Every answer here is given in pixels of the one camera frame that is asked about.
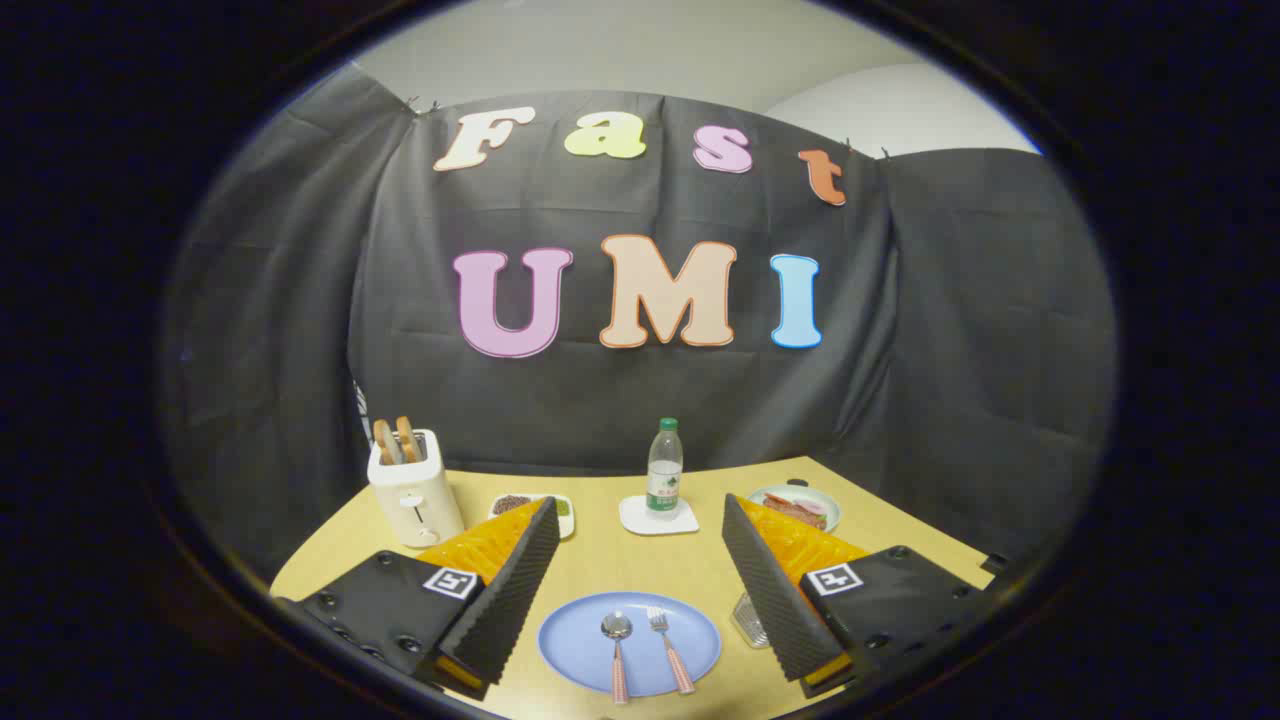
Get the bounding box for clear water bottle green cap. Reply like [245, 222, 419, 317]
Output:
[646, 418, 685, 521]

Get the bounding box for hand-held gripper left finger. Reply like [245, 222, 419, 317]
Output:
[275, 497, 561, 701]

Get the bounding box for white square coaster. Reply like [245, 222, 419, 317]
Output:
[619, 494, 700, 536]

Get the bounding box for brown meat slices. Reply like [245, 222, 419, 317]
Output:
[763, 493, 829, 531]

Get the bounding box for cream toaster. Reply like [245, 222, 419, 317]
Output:
[367, 430, 465, 549]

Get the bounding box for blue round plate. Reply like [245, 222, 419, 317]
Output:
[538, 592, 723, 698]

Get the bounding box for pale green plate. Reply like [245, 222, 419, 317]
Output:
[747, 485, 842, 534]

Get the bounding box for white divided dish with beans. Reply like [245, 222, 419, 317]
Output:
[488, 493, 576, 541]

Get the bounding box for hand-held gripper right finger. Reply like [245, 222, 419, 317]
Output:
[722, 493, 1006, 699]

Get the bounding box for perforated metal tray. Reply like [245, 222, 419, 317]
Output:
[731, 592, 771, 649]

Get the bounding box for metal spoon with checked handle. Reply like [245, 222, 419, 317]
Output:
[601, 612, 634, 705]

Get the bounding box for metal fork with checked handle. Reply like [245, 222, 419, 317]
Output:
[646, 606, 697, 696]

